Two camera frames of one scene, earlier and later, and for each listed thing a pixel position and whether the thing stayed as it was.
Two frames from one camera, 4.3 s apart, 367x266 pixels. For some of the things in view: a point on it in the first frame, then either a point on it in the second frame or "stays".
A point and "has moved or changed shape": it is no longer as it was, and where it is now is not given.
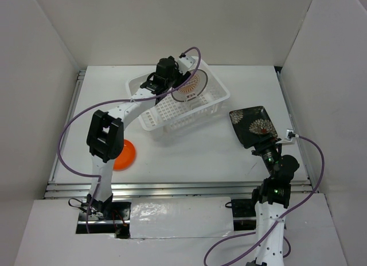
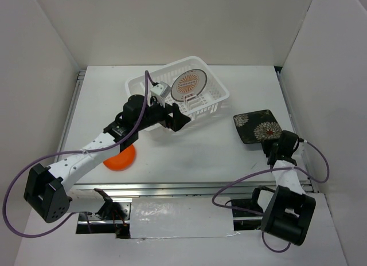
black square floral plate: (252, 125) has moved or changed shape
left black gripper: (181, 78) -> (178, 120)
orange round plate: (127, 159) stays
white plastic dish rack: (198, 97) stays
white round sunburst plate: (192, 89) stays
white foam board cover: (182, 217) stays
